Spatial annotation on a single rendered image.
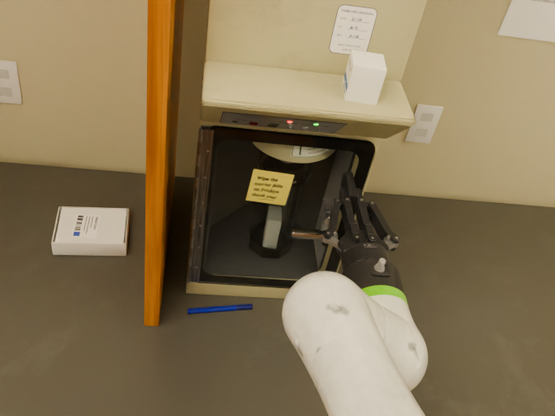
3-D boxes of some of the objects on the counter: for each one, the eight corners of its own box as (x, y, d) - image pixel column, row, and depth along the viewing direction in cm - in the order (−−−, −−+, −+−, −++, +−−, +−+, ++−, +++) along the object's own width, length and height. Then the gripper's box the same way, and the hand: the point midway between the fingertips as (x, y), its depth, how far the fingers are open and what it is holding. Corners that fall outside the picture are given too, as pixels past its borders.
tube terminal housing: (190, 215, 150) (217, -125, 99) (317, 224, 155) (405, -96, 104) (184, 293, 131) (214, -76, 81) (329, 301, 136) (443, -43, 85)
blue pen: (187, 310, 128) (187, 307, 127) (251, 305, 132) (252, 302, 131) (187, 314, 127) (187, 311, 127) (252, 309, 131) (253, 306, 130)
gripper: (416, 262, 91) (386, 164, 109) (332, 256, 89) (315, 158, 107) (401, 294, 96) (375, 196, 113) (322, 289, 94) (307, 190, 112)
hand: (348, 190), depth 107 cm, fingers closed
